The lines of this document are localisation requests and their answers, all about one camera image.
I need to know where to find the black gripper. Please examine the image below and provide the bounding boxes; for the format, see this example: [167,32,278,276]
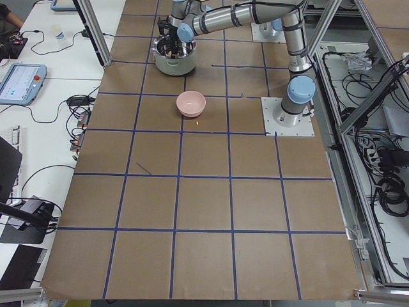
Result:
[157,15,179,58]

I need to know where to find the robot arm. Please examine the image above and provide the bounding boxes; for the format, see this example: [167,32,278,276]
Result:
[259,19,283,38]
[153,1,316,128]

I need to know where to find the white electric cooking pot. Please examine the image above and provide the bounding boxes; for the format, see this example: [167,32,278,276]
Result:
[151,35,198,76]

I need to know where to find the pink bowl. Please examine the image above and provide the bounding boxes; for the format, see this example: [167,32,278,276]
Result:
[176,91,206,118]

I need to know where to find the paper cup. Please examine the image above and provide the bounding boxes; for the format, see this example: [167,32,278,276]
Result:
[50,24,65,40]

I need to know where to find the blue teach pendant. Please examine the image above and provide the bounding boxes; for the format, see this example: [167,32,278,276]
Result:
[1,63,47,106]
[50,0,76,12]

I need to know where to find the white keyboard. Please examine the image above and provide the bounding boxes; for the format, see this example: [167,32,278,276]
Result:
[1,125,22,205]

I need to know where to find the aluminium frame post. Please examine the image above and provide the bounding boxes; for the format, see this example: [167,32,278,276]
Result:
[73,0,112,67]

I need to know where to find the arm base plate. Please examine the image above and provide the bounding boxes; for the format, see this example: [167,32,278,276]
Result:
[261,97,315,138]
[251,22,286,44]

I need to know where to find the coiled black cables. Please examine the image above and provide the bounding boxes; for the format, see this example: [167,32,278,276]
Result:
[370,134,409,218]

